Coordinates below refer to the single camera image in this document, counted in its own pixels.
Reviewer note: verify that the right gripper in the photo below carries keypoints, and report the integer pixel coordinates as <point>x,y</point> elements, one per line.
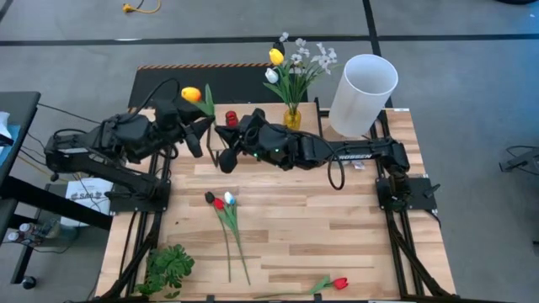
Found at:
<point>269,143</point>

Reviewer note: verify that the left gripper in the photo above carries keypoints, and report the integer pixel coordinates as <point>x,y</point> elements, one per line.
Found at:
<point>172,120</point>

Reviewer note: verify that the red glass vase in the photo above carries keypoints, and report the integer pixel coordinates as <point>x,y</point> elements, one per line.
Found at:
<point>231,118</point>

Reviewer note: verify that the orange yellow artificial tulip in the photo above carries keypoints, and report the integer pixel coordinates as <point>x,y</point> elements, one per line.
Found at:
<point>191,94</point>

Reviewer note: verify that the yellow glass vase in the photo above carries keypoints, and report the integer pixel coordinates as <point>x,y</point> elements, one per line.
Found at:
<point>292,120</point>

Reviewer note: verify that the white blossom grass spray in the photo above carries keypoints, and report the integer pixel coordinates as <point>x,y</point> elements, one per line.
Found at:
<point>320,59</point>

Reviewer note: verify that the red artificial tulip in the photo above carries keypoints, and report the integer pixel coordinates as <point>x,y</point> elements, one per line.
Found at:
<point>340,283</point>
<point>218,204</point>

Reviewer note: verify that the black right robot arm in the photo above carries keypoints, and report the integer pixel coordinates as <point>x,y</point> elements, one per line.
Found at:
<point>366,151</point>

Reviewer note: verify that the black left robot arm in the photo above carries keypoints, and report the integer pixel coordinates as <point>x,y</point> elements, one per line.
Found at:
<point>84,155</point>

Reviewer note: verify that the white and blue artificial tulip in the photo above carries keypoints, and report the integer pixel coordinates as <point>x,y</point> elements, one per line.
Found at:
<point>229,198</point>

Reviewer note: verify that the black hazard-striped floor mat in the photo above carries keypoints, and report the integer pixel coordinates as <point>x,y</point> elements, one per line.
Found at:
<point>236,84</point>

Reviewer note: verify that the white cardboard box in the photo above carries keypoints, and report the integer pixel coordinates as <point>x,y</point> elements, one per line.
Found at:
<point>84,193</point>

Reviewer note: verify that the pale crumpled wrapper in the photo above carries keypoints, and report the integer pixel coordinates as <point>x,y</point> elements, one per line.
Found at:
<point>359,165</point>

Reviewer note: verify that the green leafy potted plant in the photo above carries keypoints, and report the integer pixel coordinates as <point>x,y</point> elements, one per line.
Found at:
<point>166,265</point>

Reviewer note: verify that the black desk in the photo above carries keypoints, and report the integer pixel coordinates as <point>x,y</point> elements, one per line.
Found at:
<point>21,105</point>

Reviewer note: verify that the blue cloth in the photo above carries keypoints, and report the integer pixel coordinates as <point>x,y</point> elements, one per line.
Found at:
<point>6,153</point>

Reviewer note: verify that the small white-capped bottle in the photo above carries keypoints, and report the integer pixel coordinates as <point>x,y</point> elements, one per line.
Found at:
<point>25,227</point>
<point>12,235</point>

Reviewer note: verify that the wooden shelf with black frame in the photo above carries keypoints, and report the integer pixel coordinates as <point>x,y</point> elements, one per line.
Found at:
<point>309,122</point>

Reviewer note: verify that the black aluminium mounting frame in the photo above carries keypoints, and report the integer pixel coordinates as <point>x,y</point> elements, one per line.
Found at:
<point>404,261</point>
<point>141,252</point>

